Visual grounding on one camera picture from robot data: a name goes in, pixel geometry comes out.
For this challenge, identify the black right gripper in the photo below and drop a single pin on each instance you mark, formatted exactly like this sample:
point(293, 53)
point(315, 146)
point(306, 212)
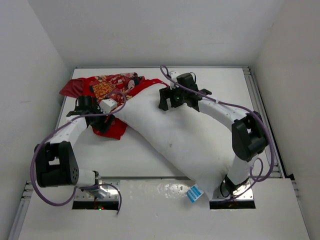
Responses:
point(167, 93)

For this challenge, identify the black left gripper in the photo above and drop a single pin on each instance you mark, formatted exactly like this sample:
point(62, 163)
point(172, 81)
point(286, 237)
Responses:
point(104, 126)

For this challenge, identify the red patterned pillowcase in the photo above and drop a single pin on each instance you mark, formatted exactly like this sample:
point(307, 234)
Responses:
point(117, 86)

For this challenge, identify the white pillow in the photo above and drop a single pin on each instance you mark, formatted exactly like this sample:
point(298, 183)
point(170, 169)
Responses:
point(196, 144)

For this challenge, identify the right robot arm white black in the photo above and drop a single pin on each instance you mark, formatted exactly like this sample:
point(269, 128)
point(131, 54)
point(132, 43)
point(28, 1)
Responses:
point(248, 135)

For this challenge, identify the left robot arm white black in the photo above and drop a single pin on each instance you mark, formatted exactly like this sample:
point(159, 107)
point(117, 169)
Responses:
point(55, 163)

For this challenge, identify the blue white pillow tag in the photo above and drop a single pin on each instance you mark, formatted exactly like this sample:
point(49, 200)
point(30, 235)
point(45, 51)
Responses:
point(194, 193)

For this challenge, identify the white front foam board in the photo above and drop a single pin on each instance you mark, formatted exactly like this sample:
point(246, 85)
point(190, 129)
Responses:
point(160, 210)

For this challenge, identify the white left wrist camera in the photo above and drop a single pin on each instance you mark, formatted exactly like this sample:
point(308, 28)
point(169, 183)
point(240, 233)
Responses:
point(107, 105)

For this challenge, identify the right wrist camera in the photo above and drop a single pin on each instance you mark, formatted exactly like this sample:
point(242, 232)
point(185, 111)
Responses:
point(187, 80)

